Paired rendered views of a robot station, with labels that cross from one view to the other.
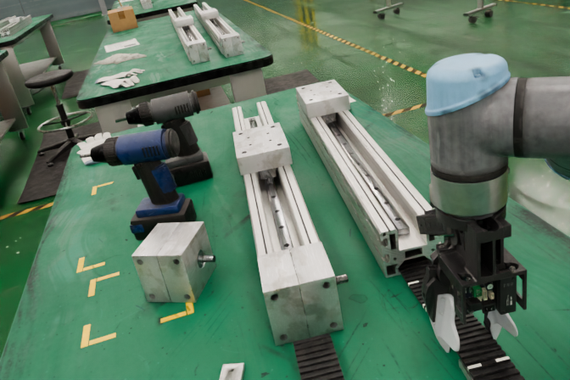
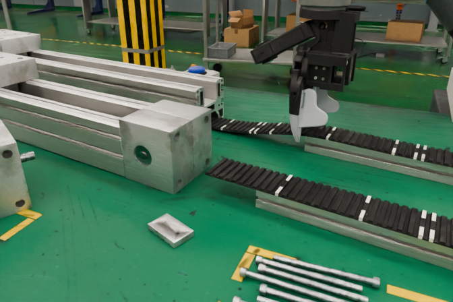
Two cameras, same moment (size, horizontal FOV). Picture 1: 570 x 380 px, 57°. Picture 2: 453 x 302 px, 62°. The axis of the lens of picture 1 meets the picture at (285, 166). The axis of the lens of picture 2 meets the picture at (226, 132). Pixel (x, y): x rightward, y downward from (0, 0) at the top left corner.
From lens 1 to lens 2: 53 cm
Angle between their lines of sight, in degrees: 51
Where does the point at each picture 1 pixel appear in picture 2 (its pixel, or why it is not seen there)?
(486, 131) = not seen: outside the picture
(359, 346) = not seen: hidden behind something
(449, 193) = not seen: outside the picture
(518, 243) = (247, 99)
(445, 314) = (307, 104)
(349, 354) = not seen: hidden behind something
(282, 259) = (149, 114)
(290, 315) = (185, 156)
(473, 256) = (346, 36)
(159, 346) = (36, 255)
